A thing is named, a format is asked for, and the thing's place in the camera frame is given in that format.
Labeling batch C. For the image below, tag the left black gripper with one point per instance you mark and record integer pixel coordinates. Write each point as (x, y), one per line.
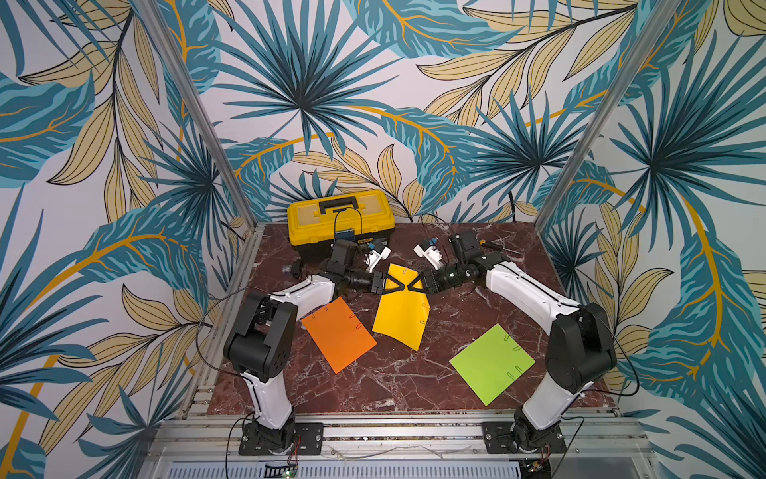
(377, 282)

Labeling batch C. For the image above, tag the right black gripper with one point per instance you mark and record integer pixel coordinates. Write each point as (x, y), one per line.
(428, 281)

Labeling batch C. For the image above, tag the yellow paper sheet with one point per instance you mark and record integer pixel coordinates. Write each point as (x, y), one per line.
(403, 316)

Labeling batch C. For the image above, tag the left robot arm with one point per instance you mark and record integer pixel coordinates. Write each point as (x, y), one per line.
(259, 345)

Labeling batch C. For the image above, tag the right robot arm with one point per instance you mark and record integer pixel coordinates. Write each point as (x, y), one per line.
(580, 347)

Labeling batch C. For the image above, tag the small black orange tool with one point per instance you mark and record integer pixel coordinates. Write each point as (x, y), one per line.
(492, 245)

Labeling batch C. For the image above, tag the orange paper sheet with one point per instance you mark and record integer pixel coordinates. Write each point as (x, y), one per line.
(339, 334)

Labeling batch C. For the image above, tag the lime green paper sheet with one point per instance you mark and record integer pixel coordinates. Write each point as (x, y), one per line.
(492, 363)

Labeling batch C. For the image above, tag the yellow black toolbox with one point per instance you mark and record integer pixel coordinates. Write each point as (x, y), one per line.
(315, 225)

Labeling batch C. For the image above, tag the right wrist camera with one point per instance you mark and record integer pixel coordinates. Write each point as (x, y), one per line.
(429, 250)

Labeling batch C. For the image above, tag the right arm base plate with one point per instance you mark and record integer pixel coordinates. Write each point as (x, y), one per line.
(508, 437)

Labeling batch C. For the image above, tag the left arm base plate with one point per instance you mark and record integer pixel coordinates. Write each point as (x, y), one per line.
(305, 438)

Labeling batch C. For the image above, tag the aluminium front frame rail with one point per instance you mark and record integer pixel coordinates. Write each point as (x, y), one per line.
(593, 443)

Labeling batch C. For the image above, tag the left aluminium corner post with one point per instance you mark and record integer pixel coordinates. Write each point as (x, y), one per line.
(160, 33)

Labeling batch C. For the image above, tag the aluminium corner post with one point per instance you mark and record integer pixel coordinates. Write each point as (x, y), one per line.
(160, 33)
(658, 19)

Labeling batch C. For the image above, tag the right aluminium corner post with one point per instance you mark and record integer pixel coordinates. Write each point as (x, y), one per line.
(658, 19)

